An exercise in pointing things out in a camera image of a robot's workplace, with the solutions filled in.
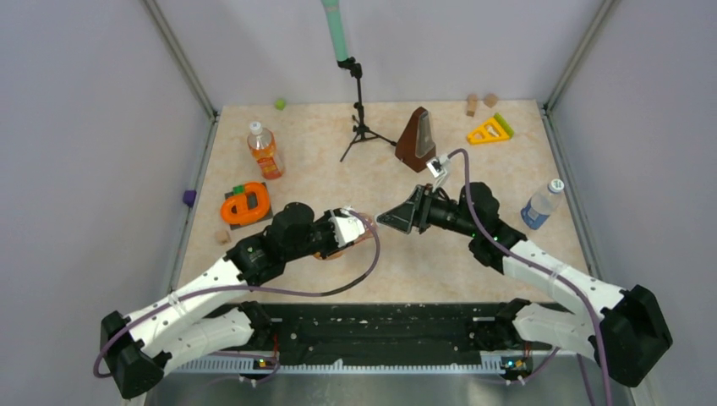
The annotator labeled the purple wall knob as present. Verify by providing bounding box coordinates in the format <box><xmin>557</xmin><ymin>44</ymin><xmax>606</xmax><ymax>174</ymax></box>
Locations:
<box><xmin>182</xmin><ymin>189</ymin><xmax>197</xmax><ymax>208</ymax></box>

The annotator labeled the orange tea bottle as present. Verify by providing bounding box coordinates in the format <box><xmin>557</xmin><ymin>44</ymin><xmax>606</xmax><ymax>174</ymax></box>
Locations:
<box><xmin>314</xmin><ymin>206</ymin><xmax>377</xmax><ymax>261</ymax></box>
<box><xmin>247</xmin><ymin>121</ymin><xmax>285</xmax><ymax>179</ymax></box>

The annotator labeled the black mini tripod stand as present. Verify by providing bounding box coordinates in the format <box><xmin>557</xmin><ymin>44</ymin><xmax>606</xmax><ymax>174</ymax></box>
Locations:
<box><xmin>337</xmin><ymin>57</ymin><xmax>397</xmax><ymax>162</ymax></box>

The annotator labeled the small wooden cube left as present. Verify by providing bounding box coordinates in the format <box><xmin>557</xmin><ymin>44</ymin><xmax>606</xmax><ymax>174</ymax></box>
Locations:
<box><xmin>215</xmin><ymin>229</ymin><xmax>232</xmax><ymax>245</ymax></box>

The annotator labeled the orange ring toy on plate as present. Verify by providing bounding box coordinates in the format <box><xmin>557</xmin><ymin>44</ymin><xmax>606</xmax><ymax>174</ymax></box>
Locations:
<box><xmin>219</xmin><ymin>182</ymin><xmax>273</xmax><ymax>229</ymax></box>

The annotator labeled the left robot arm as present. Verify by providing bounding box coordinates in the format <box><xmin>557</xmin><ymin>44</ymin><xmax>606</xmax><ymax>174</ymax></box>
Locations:
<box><xmin>93</xmin><ymin>202</ymin><xmax>375</xmax><ymax>402</ymax></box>

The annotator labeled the brown wooden metronome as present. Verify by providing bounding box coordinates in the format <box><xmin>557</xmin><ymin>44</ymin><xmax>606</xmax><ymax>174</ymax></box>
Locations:
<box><xmin>395</xmin><ymin>107</ymin><xmax>436</xmax><ymax>173</ymax></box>

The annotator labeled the wooden block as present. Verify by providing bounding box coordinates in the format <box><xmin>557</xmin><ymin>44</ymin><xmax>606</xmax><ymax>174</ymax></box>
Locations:
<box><xmin>465</xmin><ymin>93</ymin><xmax>479</xmax><ymax>118</ymax></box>
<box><xmin>483</xmin><ymin>93</ymin><xmax>500</xmax><ymax>108</ymax></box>

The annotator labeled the blue label water bottle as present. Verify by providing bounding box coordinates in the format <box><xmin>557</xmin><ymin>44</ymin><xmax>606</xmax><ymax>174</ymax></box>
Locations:
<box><xmin>520</xmin><ymin>178</ymin><xmax>565</xmax><ymax>230</ymax></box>

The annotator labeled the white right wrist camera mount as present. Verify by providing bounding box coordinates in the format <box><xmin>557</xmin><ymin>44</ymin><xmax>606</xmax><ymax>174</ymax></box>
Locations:
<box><xmin>426</xmin><ymin>154</ymin><xmax>451</xmax><ymax>192</ymax></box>

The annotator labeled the mint green cylinder handle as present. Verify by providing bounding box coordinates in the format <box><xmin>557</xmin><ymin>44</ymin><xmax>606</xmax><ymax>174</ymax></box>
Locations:
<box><xmin>321</xmin><ymin>0</ymin><xmax>349</xmax><ymax>64</ymax></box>

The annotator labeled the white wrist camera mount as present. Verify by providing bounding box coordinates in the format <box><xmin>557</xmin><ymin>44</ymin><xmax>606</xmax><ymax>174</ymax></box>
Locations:
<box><xmin>329</xmin><ymin>206</ymin><xmax>367</xmax><ymax>248</ymax></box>
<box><xmin>426</xmin><ymin>154</ymin><xmax>451</xmax><ymax>192</ymax></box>

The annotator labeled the yellow triangle toy block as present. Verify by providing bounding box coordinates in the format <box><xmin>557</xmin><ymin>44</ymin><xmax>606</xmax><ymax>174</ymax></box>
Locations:
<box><xmin>466</xmin><ymin>118</ymin><xmax>511</xmax><ymax>145</ymax></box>

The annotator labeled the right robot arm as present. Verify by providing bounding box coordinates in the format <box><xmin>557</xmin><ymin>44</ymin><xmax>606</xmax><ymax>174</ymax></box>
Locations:
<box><xmin>377</xmin><ymin>182</ymin><xmax>673</xmax><ymax>387</ymax></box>

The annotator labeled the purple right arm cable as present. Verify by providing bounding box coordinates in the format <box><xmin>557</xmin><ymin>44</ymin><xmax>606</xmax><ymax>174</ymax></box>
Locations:
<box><xmin>445</xmin><ymin>148</ymin><xmax>615</xmax><ymax>406</ymax></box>

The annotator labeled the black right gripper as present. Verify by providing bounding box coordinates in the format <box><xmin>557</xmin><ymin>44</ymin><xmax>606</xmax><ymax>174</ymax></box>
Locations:
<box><xmin>378</xmin><ymin>184</ymin><xmax>479</xmax><ymax>238</ymax></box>

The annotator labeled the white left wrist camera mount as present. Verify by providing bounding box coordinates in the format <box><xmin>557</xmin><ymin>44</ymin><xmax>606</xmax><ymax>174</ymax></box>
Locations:
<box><xmin>329</xmin><ymin>206</ymin><xmax>367</xmax><ymax>248</ymax></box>

